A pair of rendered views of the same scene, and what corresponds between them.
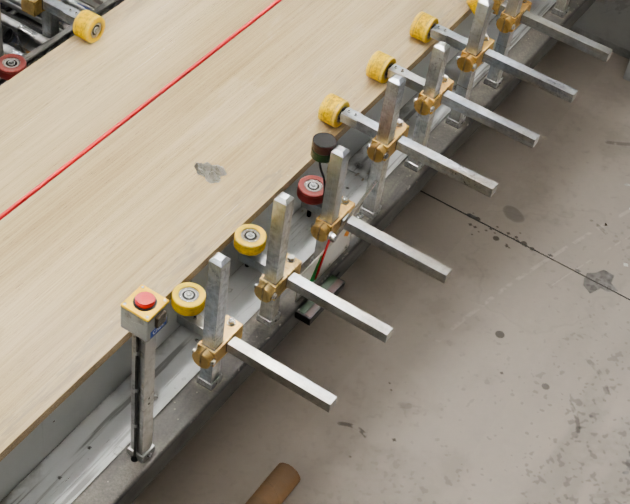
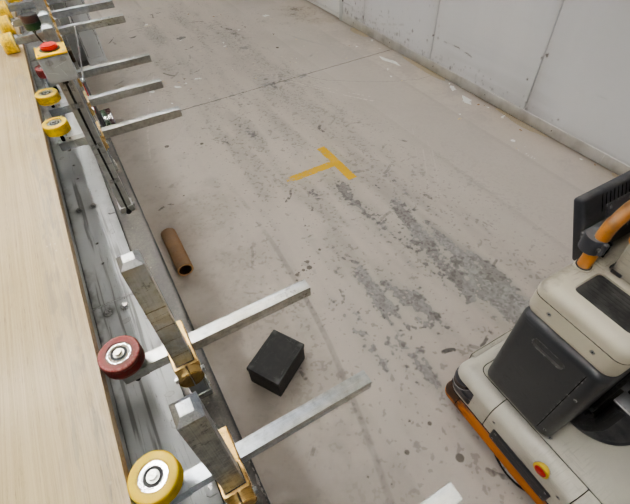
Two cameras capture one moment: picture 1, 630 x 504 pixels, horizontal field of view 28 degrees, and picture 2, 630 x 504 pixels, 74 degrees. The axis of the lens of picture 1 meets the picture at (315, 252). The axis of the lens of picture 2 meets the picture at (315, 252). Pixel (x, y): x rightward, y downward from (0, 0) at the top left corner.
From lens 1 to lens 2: 1.77 m
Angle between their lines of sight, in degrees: 36
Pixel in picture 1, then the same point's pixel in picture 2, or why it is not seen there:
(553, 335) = (182, 132)
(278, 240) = not seen: hidden behind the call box
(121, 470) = (130, 219)
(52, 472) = (95, 266)
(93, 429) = (86, 238)
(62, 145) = not seen: outside the picture
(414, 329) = (138, 169)
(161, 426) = not seen: hidden behind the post
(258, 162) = (2, 79)
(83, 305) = (1, 166)
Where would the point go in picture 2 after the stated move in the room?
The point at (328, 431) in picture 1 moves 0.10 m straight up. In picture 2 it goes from (159, 215) to (154, 202)
